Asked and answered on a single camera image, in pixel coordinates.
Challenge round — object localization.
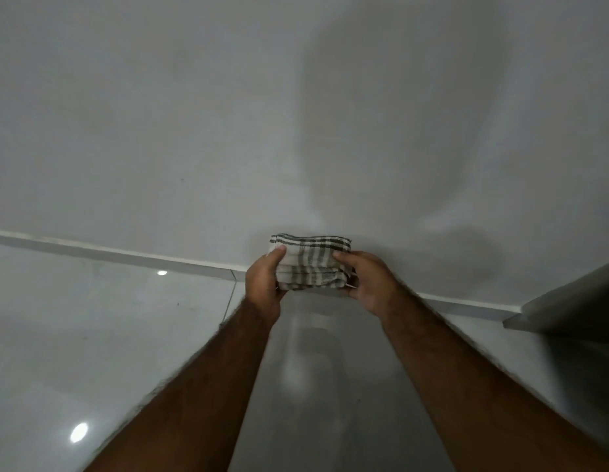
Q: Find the checked cloth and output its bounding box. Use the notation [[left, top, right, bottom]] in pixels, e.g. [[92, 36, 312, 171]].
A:
[[269, 233, 357, 291]]

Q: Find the person's left forearm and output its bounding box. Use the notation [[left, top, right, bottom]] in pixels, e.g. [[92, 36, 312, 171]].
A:
[[83, 299, 274, 472]]

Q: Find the person's right hand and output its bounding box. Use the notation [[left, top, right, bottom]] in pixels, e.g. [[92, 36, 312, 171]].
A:
[[332, 250, 402, 319]]

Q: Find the white skirting board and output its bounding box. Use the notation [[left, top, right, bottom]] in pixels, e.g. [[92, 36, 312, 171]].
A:
[[0, 229, 522, 322]]

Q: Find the grey furniture edge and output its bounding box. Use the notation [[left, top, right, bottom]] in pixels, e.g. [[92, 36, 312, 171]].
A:
[[503, 258, 609, 340]]

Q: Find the person's left hand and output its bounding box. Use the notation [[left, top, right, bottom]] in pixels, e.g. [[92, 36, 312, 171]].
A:
[[244, 245, 288, 325]]

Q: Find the person's right forearm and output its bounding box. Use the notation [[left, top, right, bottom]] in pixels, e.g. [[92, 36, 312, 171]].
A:
[[381, 285, 609, 472]]

